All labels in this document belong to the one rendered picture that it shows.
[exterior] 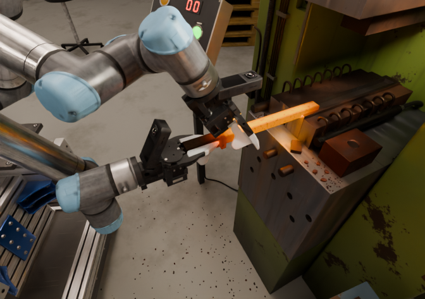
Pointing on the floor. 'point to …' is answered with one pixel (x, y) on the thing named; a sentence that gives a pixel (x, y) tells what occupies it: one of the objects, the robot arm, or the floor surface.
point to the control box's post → (197, 162)
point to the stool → (69, 18)
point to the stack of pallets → (233, 27)
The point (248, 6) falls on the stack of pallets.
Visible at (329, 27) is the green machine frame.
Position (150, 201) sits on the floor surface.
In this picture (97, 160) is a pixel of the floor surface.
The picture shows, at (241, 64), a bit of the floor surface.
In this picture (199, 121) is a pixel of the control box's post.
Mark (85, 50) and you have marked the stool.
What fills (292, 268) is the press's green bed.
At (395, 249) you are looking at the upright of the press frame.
